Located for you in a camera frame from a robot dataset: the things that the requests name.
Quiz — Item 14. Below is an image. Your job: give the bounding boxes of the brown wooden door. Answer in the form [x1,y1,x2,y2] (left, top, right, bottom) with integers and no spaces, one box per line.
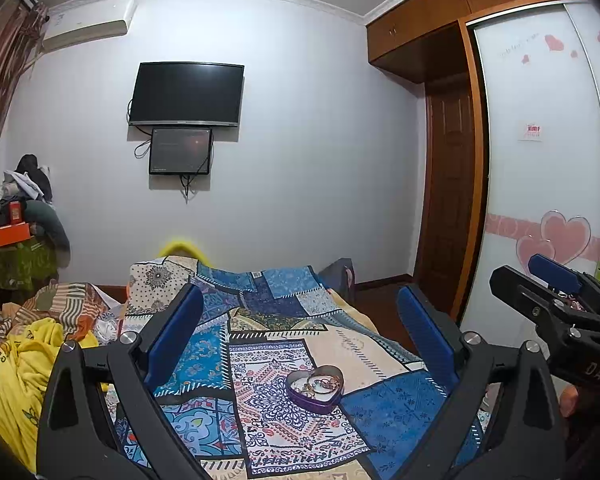
[415,74,475,318]

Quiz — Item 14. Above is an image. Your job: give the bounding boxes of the blue patchwork bedspread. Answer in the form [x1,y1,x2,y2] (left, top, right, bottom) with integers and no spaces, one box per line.
[94,256,446,479]

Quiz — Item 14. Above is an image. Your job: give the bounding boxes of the yellow cloth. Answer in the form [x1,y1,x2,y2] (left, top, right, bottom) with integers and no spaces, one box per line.
[0,318,99,474]

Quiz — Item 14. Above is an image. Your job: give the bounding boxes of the dark clothes pile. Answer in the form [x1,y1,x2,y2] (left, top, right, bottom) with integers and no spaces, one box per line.
[0,154,71,269]

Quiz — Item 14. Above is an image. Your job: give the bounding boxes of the white air conditioner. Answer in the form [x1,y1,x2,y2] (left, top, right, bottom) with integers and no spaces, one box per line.
[42,0,137,52]

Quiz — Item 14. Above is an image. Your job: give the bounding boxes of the white wardrobe sliding door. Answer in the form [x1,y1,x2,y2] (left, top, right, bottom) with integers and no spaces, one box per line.
[462,1,600,346]

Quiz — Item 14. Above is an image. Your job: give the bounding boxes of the small wall monitor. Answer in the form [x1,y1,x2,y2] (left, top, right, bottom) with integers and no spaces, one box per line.
[149,127,212,176]

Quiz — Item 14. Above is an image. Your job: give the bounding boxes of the purple heart-shaped tin box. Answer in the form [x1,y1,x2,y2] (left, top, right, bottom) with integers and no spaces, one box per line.
[285,365,344,415]

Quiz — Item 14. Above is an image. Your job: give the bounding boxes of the striped curtain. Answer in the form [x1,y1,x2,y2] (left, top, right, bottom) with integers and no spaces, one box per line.
[0,0,48,137]

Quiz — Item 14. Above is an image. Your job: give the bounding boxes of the wooden overhead cabinet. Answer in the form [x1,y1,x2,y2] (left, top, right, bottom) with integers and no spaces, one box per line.
[367,0,546,84]

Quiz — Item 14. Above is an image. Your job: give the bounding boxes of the orange box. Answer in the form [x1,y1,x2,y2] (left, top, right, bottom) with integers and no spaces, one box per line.
[0,222,31,247]

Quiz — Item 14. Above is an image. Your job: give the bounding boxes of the striped patterned blanket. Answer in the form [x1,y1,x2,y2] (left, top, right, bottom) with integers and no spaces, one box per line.
[0,282,123,348]

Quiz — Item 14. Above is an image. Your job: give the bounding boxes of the green patterned cloth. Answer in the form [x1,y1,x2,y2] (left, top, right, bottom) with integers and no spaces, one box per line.
[0,238,58,290]

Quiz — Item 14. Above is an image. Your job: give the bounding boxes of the yellow pillow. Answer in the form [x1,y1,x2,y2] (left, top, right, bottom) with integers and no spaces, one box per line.
[159,240,210,266]

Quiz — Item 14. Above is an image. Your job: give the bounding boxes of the black wall television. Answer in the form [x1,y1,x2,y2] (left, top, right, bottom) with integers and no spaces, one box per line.
[129,62,245,127]

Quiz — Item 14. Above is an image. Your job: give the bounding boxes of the red gold bangle in tin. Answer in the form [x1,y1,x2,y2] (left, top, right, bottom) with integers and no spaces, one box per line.
[303,375,341,396]

